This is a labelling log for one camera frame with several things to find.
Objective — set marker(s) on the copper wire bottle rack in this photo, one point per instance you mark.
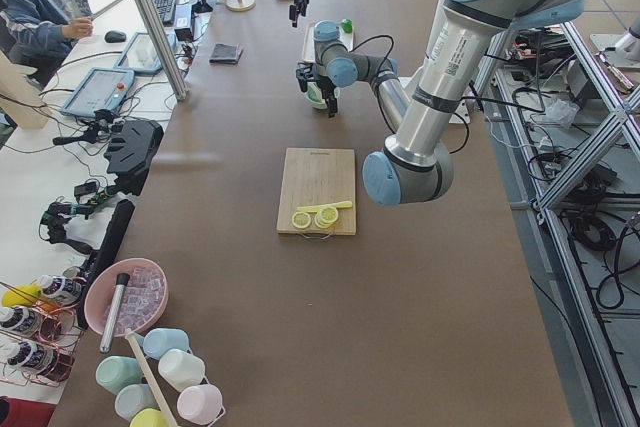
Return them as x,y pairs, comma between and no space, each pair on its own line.
39,337

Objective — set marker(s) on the yellow cup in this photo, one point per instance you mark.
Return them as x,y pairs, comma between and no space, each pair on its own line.
149,417

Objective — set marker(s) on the black bracket device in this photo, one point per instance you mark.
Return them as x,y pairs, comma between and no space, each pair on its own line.
130,153

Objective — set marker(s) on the blue teach pendant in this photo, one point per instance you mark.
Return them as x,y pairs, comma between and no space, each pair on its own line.
100,89
140,56

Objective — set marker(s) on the grey folded cloth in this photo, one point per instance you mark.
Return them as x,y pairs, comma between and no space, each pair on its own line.
226,54

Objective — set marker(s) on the pink cup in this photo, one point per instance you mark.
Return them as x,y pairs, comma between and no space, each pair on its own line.
201,404

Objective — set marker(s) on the lemon slice near handle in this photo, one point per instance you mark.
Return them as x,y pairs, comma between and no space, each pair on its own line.
301,220

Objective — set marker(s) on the metal tube black cap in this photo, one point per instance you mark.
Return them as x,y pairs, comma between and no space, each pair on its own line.
122,281

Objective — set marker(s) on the black long bar device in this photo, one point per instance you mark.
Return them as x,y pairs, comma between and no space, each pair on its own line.
105,255

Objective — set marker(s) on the black computer mouse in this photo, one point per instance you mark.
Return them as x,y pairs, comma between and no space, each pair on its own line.
115,36

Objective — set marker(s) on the white cup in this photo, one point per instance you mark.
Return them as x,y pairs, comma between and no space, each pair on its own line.
181,369

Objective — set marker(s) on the yellow plastic knife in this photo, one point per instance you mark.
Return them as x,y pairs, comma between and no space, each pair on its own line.
317,208

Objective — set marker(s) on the blue teach pendant far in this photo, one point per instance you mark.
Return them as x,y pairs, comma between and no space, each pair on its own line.
140,56

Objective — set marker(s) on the cream rabbit tray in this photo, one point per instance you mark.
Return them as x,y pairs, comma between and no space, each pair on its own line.
308,49

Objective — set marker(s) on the pink bowl with cubes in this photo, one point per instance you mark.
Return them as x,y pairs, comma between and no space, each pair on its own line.
143,303

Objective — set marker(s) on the stacked lemon slices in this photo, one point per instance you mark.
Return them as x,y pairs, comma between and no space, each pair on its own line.
326,217

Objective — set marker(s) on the pale blue grey cup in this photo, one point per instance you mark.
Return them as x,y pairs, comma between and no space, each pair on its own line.
132,399

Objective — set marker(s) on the light blue cup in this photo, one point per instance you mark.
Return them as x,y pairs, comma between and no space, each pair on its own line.
159,341

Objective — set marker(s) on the light green bowl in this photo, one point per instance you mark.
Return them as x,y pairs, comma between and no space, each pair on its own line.
314,97

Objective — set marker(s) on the mint green cup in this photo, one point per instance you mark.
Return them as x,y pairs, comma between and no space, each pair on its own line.
114,373

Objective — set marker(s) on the aluminium frame post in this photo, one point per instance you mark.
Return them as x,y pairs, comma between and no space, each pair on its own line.
159,40

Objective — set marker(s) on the person in blue hoodie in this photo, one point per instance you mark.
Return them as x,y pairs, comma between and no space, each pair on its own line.
45,32

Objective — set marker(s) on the blue teach pendant near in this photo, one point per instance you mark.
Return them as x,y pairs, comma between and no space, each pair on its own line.
100,89

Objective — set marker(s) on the bamboo cutting board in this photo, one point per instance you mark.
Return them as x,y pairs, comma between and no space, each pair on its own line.
317,176

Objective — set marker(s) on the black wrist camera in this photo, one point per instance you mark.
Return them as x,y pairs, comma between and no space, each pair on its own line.
305,74

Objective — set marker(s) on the green lime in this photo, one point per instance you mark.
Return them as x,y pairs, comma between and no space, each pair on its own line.
346,25

